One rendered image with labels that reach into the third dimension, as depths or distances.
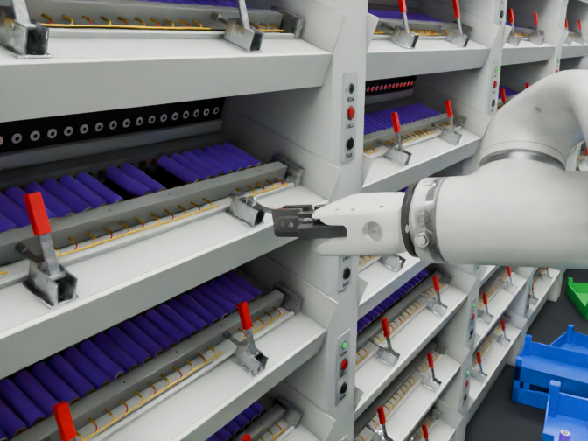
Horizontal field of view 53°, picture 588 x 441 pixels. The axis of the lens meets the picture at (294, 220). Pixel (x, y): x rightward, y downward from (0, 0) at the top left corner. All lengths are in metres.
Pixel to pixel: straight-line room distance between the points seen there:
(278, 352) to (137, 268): 0.31
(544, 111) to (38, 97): 0.41
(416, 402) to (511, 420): 0.71
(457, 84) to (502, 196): 0.96
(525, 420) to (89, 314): 1.76
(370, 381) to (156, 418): 0.54
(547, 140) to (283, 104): 0.41
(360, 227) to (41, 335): 0.30
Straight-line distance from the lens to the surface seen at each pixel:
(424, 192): 0.57
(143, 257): 0.61
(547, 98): 0.54
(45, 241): 0.53
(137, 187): 0.69
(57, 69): 0.50
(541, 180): 0.54
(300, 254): 0.89
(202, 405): 0.74
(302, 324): 0.90
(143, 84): 0.56
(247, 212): 0.71
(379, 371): 1.19
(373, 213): 0.57
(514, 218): 0.53
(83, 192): 0.67
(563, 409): 1.44
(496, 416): 2.14
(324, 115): 0.82
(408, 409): 1.44
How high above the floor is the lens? 1.16
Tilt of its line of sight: 17 degrees down
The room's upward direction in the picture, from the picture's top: straight up
